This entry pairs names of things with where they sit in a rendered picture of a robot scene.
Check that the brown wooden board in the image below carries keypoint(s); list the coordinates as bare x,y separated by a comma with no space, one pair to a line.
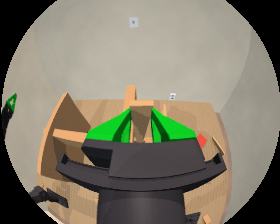
130,95
66,116

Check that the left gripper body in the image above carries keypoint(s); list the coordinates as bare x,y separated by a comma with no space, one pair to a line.
8,116

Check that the red flat block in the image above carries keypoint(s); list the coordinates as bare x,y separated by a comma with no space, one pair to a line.
202,140

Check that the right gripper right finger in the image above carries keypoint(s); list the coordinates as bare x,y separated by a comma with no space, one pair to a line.
169,129

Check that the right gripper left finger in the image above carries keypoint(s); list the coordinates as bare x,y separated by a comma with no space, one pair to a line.
112,129

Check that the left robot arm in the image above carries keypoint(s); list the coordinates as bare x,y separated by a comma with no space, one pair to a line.
38,194

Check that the orange rectangular block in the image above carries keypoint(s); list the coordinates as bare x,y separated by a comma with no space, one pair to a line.
206,219

